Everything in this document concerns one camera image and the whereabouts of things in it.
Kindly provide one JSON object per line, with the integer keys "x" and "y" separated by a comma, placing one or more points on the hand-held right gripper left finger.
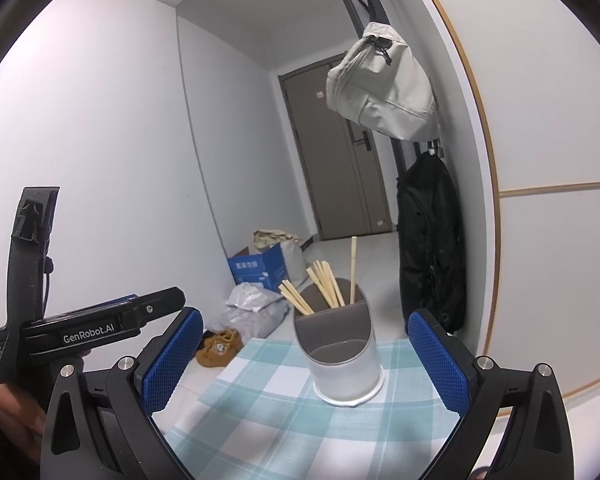
{"x": 172, "y": 360}

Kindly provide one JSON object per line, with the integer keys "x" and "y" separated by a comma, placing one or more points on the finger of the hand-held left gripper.
{"x": 155, "y": 306}

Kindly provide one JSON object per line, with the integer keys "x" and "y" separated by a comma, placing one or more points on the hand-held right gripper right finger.
{"x": 437, "y": 360}

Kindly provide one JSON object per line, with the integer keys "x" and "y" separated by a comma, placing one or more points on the white grey utensil holder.
{"x": 345, "y": 370}

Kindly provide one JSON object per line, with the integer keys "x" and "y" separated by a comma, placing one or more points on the bundle of wooden chopsticks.
{"x": 300, "y": 302}

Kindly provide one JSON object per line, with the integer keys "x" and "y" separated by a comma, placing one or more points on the person's left forearm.
{"x": 0, "y": 460}

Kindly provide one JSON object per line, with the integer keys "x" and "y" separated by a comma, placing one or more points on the person's left hand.
{"x": 15, "y": 420}

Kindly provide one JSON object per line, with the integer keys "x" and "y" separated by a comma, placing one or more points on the person's right hand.
{"x": 480, "y": 474}

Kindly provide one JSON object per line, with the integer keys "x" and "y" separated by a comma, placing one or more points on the brown shoe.
{"x": 230, "y": 340}
{"x": 212, "y": 355}

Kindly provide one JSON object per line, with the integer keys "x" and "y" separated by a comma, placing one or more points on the grey plastic parcel bag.
{"x": 260, "y": 322}
{"x": 250, "y": 300}

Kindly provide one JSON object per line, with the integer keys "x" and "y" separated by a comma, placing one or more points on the teal checked tablecloth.
{"x": 260, "y": 410}

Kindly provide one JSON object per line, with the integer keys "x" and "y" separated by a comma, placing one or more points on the blue cardboard box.
{"x": 257, "y": 267}

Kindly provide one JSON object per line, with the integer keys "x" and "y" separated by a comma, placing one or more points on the black backpack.
{"x": 430, "y": 240}

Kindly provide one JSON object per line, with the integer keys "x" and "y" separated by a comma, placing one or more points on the beige cloth bag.
{"x": 270, "y": 238}

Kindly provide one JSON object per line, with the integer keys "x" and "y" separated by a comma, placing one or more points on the white cabinet with wood trim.
{"x": 555, "y": 260}

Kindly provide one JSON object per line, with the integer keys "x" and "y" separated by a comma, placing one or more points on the grey entrance door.
{"x": 330, "y": 170}

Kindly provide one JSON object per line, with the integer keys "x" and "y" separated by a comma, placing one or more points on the white fabric bag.
{"x": 385, "y": 90}

